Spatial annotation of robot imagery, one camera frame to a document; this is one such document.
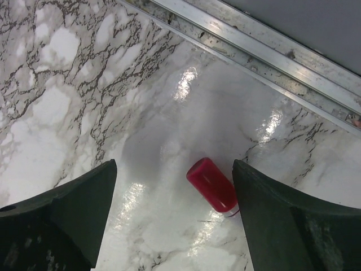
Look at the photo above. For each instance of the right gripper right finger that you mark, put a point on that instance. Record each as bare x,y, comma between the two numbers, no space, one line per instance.
287,229

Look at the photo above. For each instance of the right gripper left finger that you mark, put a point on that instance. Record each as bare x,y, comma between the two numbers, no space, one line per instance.
60,229

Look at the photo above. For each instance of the red glue stick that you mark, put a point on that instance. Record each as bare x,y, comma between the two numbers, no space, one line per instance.
214,186

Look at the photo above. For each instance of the aluminium frame rail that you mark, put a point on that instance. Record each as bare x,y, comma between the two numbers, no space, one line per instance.
297,72

